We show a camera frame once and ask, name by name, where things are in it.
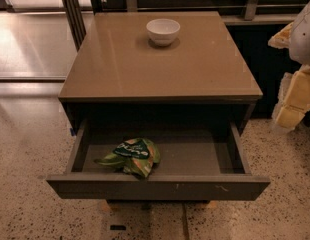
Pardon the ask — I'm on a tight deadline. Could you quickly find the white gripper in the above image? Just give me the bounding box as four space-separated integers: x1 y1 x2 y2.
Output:
268 1 310 130

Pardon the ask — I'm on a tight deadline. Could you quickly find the green rice chip bag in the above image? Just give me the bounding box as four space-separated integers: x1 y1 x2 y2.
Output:
94 138 161 178

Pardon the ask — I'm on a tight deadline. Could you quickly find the grey open top drawer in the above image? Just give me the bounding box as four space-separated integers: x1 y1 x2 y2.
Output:
47 122 270 201

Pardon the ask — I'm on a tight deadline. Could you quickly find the brown cabinet with counter top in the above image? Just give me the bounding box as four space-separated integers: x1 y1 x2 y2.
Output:
59 12 262 129

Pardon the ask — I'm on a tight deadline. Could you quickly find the white ceramic bowl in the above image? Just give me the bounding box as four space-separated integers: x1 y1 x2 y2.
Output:
146 18 180 46

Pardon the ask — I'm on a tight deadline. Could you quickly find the metal railing frame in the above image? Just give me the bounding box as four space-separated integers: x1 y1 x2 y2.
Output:
0 0 310 47

